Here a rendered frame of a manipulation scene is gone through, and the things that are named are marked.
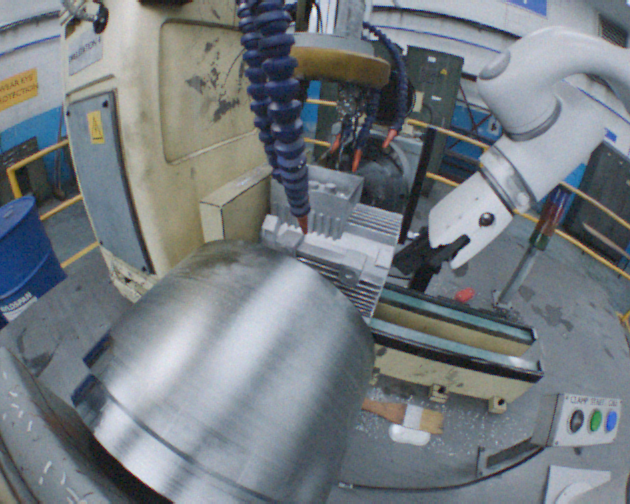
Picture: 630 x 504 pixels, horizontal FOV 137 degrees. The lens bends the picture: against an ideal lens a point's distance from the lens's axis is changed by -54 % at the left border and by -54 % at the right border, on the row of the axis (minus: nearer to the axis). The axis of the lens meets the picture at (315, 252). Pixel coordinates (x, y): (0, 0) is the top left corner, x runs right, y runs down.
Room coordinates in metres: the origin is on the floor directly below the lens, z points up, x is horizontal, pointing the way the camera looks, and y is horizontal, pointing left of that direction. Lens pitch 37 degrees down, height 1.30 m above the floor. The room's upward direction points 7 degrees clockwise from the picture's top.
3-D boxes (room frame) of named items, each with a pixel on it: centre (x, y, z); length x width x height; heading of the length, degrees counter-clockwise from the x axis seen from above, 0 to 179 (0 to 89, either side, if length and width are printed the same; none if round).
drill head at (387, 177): (0.70, -0.12, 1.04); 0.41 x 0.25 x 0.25; 163
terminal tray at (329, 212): (0.39, 0.01, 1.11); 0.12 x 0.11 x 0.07; 72
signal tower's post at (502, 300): (0.51, -0.62, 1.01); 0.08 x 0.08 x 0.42; 73
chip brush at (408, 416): (0.17, -0.20, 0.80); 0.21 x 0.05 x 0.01; 72
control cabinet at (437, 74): (3.54, -1.23, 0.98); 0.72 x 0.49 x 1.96; 63
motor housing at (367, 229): (0.38, -0.03, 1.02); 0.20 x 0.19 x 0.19; 72
